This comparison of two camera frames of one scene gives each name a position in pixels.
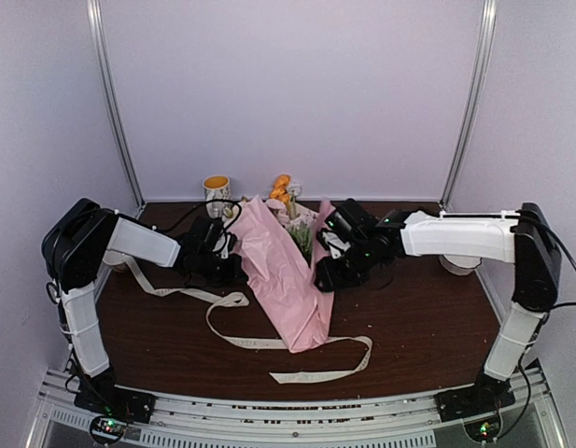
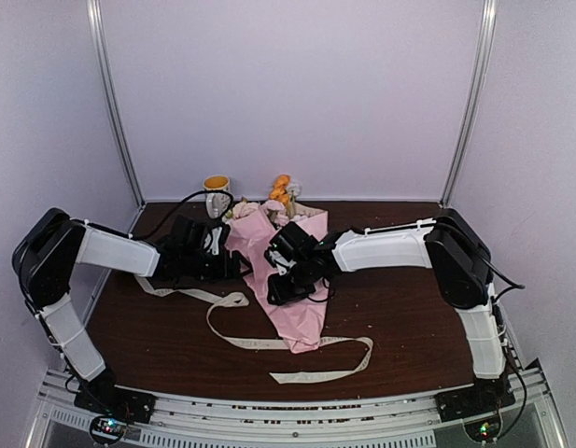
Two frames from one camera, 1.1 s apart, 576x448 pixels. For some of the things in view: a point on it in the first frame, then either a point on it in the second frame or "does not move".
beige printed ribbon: [259, 343] does not move
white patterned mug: [217, 187] does not move
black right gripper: [330, 277] to [282, 295]
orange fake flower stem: [279, 190] does not move
